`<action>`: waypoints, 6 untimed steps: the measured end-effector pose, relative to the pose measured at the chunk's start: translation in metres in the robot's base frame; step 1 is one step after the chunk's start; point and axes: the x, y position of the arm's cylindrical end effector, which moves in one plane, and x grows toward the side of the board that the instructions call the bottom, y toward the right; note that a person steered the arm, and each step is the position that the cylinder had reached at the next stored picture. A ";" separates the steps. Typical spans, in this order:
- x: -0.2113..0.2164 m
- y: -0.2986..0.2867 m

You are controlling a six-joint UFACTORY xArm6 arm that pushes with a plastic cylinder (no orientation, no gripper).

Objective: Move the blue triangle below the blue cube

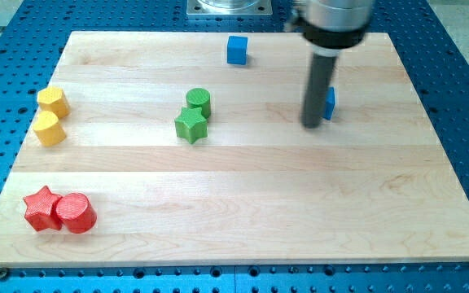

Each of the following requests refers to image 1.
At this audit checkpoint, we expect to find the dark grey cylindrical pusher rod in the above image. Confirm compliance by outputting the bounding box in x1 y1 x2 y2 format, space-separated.
300 54 337 129

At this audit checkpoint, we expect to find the blue triangle block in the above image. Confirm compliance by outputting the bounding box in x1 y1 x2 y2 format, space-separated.
323 86 336 120

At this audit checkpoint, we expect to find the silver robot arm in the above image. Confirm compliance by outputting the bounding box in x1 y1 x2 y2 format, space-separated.
283 0 375 129

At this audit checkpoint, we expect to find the blue cube block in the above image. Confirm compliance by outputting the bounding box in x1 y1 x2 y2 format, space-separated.
226 36 248 65

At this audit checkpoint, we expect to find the green cylinder block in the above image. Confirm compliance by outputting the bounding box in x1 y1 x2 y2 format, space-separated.
186 88 211 119

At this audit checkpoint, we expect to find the blue perforated metal table plate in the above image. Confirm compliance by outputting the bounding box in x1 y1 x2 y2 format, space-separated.
0 1 469 292

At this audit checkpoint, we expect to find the green star block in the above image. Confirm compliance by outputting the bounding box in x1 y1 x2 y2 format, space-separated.
174 107 208 144

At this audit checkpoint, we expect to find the light wooden board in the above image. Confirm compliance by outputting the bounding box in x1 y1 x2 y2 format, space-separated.
0 31 469 267

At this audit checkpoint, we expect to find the yellow hexagon block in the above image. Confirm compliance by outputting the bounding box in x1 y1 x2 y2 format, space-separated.
37 86 70 119

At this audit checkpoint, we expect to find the yellow heart block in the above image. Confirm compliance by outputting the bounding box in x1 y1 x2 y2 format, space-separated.
32 111 67 147

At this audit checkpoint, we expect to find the red cylinder block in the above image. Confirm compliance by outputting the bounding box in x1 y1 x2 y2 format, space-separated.
55 193 97 234

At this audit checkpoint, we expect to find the red star block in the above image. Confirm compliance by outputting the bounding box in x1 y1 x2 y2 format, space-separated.
23 186 62 232

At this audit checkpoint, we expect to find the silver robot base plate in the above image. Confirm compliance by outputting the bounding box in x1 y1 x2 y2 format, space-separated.
186 0 273 16

